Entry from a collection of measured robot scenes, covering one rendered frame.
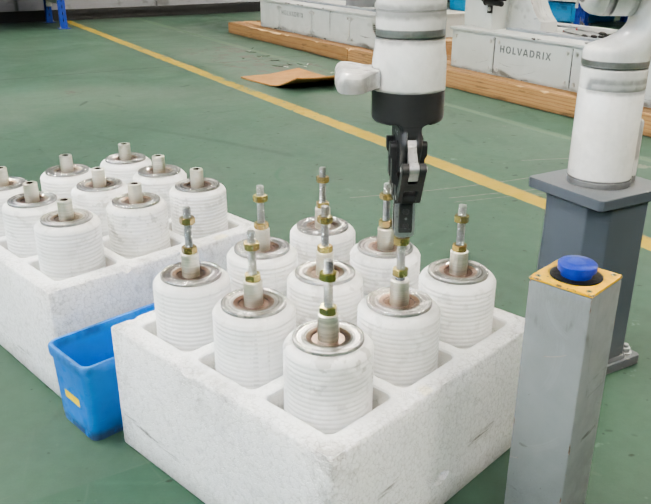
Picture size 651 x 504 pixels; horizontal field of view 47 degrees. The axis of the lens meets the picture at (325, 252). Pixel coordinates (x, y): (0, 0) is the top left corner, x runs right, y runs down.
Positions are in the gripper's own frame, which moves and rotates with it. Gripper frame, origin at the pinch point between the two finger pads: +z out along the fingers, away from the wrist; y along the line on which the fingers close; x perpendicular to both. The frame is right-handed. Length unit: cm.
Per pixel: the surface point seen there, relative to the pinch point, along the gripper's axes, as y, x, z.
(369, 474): -15.0, 4.8, 22.6
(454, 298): 3.6, -7.1, 11.8
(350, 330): -7.1, 6.3, 10.1
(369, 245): 17.2, 1.9, 10.2
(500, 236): 84, -36, 36
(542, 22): 261, -97, 5
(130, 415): 7.3, 34.2, 29.7
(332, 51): 372, -11, 31
